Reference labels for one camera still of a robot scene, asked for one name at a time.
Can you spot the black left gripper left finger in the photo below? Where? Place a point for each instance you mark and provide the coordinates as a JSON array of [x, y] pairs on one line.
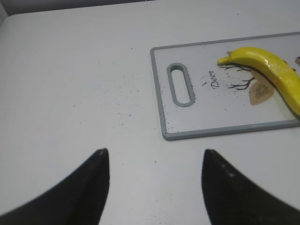
[[79, 199]]

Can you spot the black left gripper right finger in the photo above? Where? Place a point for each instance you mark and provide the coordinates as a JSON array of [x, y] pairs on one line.
[[231, 198]]

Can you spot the yellow plastic banana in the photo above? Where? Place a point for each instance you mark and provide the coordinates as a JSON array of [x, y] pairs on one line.
[[275, 69]]

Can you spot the white grey-rimmed cutting board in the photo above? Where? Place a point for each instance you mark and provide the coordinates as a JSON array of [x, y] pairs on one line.
[[197, 98]]

